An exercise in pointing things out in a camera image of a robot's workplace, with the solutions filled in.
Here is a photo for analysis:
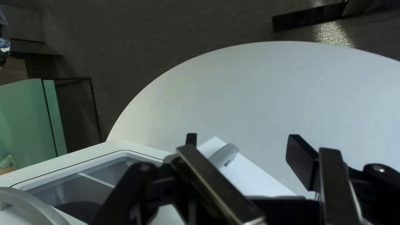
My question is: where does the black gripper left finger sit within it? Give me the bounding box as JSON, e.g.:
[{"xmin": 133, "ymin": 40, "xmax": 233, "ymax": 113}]
[{"xmin": 89, "ymin": 133, "xmax": 268, "ymax": 225}]

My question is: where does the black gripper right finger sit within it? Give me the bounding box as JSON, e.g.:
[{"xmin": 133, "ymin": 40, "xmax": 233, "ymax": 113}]
[{"xmin": 287, "ymin": 134, "xmax": 400, "ymax": 225}]

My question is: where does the white toy kitchen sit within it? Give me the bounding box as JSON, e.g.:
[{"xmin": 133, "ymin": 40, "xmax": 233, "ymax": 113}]
[{"xmin": 0, "ymin": 137, "xmax": 312, "ymax": 225}]

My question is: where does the black floor stand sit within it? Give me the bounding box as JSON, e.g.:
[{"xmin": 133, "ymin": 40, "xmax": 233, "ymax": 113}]
[{"xmin": 272, "ymin": 0, "xmax": 353, "ymax": 33}]

